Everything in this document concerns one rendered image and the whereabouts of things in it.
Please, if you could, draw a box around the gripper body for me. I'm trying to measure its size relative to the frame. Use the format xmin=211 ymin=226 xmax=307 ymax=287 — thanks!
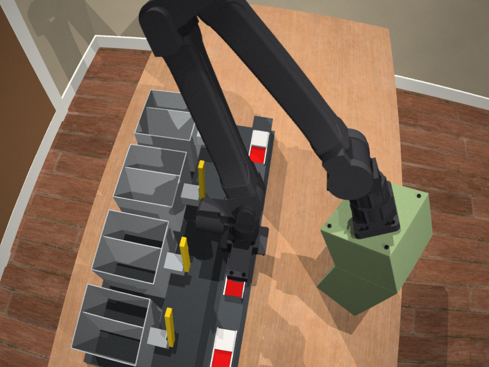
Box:
xmin=220 ymin=226 xmax=269 ymax=256

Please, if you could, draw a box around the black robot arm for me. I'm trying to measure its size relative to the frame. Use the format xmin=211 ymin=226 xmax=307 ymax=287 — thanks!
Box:
xmin=139 ymin=0 xmax=400 ymax=283

